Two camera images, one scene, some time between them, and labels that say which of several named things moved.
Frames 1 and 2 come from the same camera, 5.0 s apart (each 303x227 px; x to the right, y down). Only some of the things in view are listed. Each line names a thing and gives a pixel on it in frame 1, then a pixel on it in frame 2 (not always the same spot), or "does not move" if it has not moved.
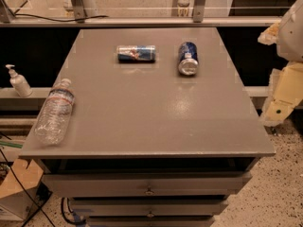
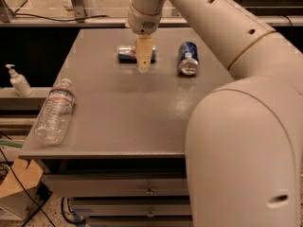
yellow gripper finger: x=286 y=89 -> x=144 y=24
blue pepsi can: x=188 y=60 does not move
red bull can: x=136 y=53 does not move
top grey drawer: x=145 y=183 does not move
